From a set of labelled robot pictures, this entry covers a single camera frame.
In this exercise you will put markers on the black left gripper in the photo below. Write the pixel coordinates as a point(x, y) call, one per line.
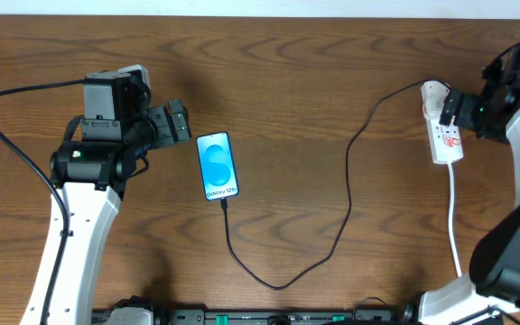
point(162, 127)

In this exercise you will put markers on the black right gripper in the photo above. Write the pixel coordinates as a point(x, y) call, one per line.
point(450, 108)

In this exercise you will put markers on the blue Samsung Galaxy smartphone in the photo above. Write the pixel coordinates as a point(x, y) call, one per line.
point(218, 171)

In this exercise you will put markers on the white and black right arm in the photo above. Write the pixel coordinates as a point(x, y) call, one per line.
point(490, 291)

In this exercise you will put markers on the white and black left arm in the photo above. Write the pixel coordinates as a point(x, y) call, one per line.
point(89, 173)

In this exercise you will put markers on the white USB charger adapter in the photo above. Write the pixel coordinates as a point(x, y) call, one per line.
point(433, 97)

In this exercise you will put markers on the white power strip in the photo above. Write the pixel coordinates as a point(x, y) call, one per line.
point(444, 140)

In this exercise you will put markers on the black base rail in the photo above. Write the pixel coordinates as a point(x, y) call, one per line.
point(139, 310)

